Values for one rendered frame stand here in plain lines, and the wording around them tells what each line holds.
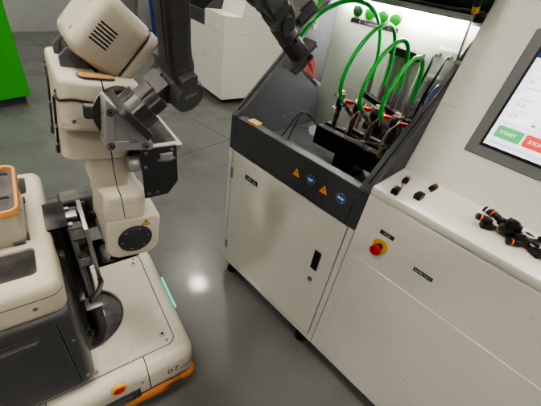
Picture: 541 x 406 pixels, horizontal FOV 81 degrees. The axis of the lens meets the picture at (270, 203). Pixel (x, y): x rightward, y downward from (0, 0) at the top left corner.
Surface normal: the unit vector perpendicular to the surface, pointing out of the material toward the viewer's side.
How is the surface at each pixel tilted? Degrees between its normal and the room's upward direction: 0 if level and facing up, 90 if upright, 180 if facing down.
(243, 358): 0
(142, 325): 0
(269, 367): 0
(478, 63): 76
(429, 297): 90
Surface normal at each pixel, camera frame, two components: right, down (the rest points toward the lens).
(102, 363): 0.14, -0.79
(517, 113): -0.66, 0.14
